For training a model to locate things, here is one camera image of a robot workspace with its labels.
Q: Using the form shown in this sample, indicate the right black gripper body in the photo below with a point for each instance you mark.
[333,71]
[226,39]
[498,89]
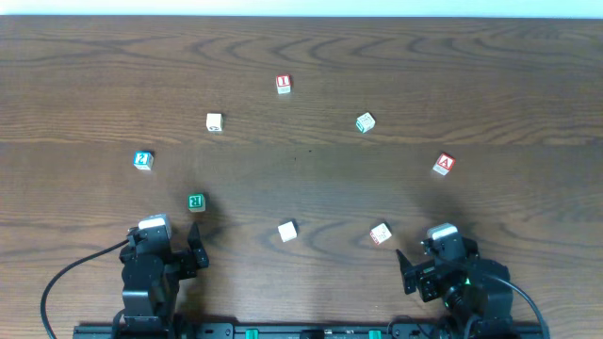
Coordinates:
[419,276]

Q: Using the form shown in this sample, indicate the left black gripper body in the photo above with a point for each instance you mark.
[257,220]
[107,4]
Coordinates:
[189,260]

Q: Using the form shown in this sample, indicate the blue number 2 block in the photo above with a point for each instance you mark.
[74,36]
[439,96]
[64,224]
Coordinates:
[143,160]

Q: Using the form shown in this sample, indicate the red letter A block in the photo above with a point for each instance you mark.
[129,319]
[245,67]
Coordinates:
[444,164]

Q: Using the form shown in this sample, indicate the red letter I block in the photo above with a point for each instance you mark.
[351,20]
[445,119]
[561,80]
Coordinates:
[283,83]

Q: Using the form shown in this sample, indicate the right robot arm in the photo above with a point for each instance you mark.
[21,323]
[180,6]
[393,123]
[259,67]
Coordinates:
[473,290]

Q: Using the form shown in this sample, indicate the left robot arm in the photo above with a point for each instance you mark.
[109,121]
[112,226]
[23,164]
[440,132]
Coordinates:
[151,277]

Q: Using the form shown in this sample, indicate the green letter R block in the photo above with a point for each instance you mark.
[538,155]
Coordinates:
[196,203]

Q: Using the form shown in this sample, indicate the white block with red drawing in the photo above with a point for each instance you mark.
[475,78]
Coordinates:
[380,233]

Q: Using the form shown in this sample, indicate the plain white wooden block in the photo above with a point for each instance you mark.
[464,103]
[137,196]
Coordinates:
[287,231]

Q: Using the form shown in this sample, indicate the white block with black drawing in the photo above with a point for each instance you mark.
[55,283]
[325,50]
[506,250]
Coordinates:
[214,122]

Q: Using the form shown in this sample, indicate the white block with green drawing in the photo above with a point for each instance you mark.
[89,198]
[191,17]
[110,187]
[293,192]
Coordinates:
[365,122]

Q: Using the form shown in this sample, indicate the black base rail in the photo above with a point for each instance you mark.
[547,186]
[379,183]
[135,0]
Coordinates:
[230,331]

